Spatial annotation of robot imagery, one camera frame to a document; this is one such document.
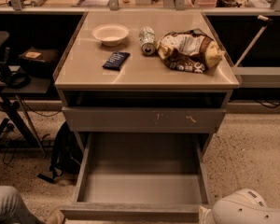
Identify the green soda can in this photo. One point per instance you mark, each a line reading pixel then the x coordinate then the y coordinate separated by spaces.
pixel 147 40

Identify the black tripod stand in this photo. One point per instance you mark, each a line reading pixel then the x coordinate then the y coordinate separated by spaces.
pixel 28 132

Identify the dark blue snack packet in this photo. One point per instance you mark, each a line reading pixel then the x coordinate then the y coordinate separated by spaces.
pixel 116 60

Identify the grey drawer cabinet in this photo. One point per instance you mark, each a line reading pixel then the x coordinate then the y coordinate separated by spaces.
pixel 142 82

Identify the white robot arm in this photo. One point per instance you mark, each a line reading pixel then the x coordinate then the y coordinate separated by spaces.
pixel 244 206

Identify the black headphones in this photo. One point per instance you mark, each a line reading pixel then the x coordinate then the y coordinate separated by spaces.
pixel 16 80

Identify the person leg in jeans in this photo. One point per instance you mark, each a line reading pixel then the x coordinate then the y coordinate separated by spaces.
pixel 13 209

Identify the white paper bowl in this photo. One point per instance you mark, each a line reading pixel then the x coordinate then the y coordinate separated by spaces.
pixel 110 35

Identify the grey drawer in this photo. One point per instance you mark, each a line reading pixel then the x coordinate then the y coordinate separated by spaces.
pixel 146 177
pixel 143 120

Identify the black backpack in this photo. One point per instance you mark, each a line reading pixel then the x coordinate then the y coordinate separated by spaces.
pixel 66 156

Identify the white leaning pole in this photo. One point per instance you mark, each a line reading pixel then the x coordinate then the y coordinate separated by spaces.
pixel 265 22

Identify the black box on shelf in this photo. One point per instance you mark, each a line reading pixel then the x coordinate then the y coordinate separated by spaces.
pixel 39 62

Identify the crumpled chip bag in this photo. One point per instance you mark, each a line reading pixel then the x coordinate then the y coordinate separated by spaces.
pixel 191 51

